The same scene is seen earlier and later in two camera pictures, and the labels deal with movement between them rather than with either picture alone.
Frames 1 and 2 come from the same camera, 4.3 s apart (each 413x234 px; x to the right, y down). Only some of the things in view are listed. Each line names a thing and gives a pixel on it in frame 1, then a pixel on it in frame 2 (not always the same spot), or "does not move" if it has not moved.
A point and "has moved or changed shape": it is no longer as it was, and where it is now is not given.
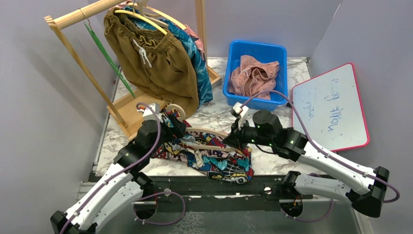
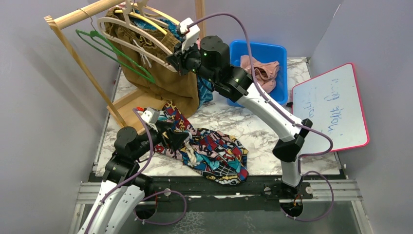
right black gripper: x=235 y=138 to x=177 y=60
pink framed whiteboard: x=331 y=109 does not move
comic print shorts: x=210 y=154 has moved or changed shape
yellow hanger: x=142 y=17 does not move
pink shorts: x=252 y=77 does not move
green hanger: x=110 y=59 to x=94 y=34
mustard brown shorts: x=158 y=64 does not move
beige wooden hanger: x=180 y=107 to x=126 y=23
